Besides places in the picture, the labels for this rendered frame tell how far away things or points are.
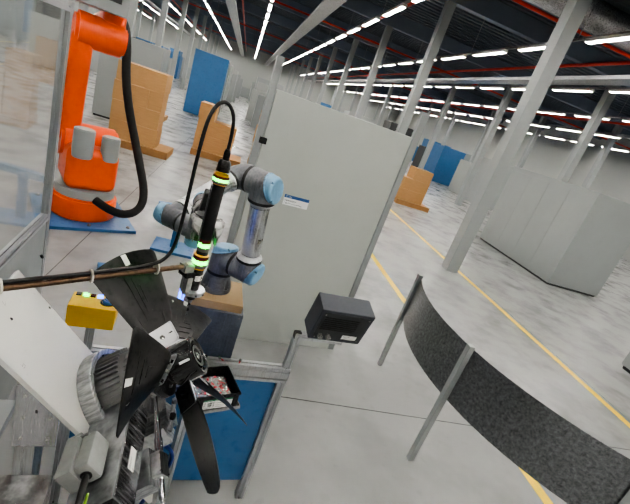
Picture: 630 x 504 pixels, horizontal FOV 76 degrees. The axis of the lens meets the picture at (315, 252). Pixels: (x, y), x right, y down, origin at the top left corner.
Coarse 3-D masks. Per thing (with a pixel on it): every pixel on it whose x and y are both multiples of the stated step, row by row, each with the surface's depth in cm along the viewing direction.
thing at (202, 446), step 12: (192, 408) 111; (192, 420) 111; (204, 420) 105; (192, 432) 111; (204, 432) 105; (192, 444) 112; (204, 444) 106; (204, 456) 106; (204, 468) 107; (216, 468) 97; (204, 480) 109; (216, 480) 99; (216, 492) 102
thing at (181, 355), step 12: (168, 348) 115; (180, 348) 113; (192, 348) 116; (180, 360) 112; (192, 360) 112; (204, 360) 121; (180, 372) 112; (192, 372) 112; (204, 372) 115; (168, 384) 114; (180, 384) 114; (168, 396) 114
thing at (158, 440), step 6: (156, 396) 112; (156, 402) 110; (156, 408) 109; (156, 414) 107; (156, 420) 106; (156, 426) 105; (156, 432) 103; (156, 438) 102; (162, 438) 103; (156, 444) 101; (162, 444) 102; (156, 450) 100; (162, 450) 100; (162, 480) 95; (162, 486) 94; (162, 492) 93; (162, 498) 92
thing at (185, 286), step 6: (186, 264) 112; (180, 270) 113; (186, 270) 111; (192, 270) 113; (186, 276) 112; (192, 276) 114; (186, 282) 114; (180, 288) 116; (186, 288) 115; (186, 294) 116; (192, 294) 116; (198, 294) 117
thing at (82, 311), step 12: (72, 300) 146; (84, 300) 148; (96, 300) 151; (72, 312) 145; (84, 312) 146; (96, 312) 147; (108, 312) 148; (72, 324) 146; (84, 324) 148; (96, 324) 149; (108, 324) 150
